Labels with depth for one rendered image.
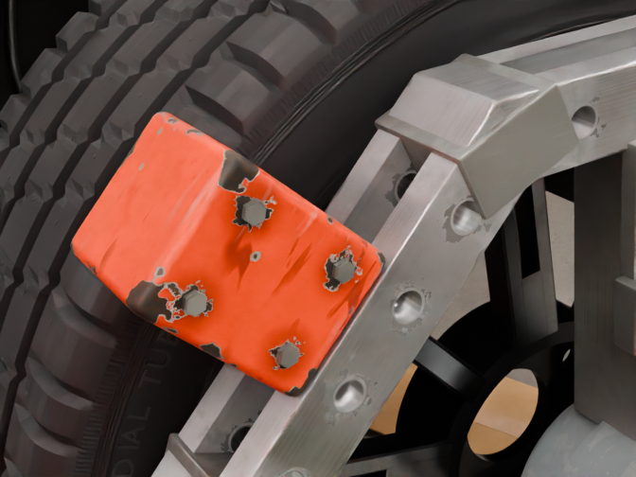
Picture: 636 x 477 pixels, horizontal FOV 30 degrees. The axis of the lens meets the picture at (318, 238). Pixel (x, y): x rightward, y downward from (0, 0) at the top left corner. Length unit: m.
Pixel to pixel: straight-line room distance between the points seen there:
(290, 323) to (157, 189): 0.07
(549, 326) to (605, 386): 0.08
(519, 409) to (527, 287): 1.66
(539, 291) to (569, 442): 0.09
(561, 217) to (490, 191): 2.67
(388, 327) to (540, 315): 0.22
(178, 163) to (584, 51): 0.21
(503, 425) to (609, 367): 1.66
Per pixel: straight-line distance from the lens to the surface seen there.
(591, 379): 0.65
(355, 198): 0.52
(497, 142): 0.49
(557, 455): 0.67
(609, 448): 0.64
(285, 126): 0.54
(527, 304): 0.69
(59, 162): 0.62
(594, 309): 0.62
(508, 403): 2.35
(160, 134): 0.48
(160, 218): 0.45
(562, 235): 3.06
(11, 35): 1.13
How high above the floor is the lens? 1.27
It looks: 24 degrees down
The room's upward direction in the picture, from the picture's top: 6 degrees counter-clockwise
